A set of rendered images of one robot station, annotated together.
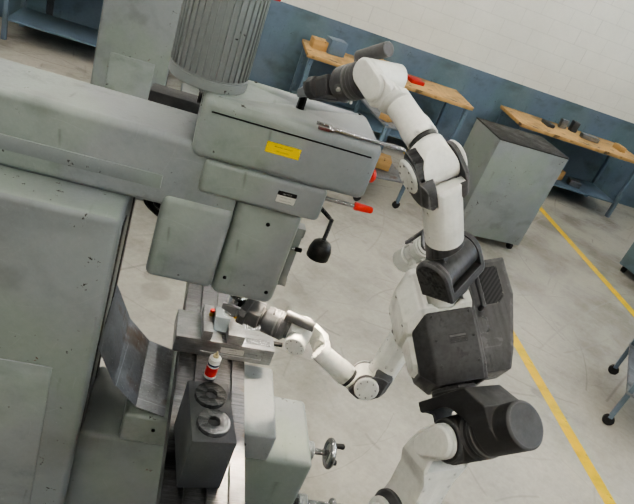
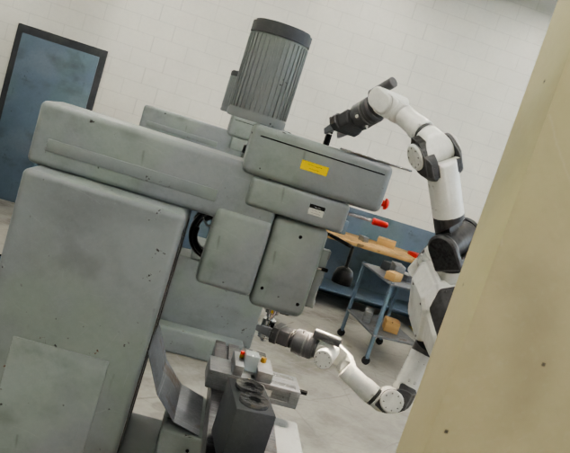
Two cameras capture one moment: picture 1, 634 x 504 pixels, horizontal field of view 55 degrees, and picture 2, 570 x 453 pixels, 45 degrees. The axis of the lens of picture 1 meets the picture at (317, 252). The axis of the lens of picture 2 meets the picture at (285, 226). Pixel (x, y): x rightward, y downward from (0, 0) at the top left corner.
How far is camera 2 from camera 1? 0.85 m
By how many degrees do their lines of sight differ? 22
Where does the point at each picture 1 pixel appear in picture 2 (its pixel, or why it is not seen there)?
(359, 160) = (375, 177)
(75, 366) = (129, 361)
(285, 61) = not seen: hidden behind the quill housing
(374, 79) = (384, 97)
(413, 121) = (415, 119)
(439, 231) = (443, 200)
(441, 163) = (439, 144)
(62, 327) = (124, 318)
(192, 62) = (246, 102)
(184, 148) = (236, 167)
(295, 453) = not seen: outside the picture
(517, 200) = not seen: hidden behind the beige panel
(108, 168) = (176, 183)
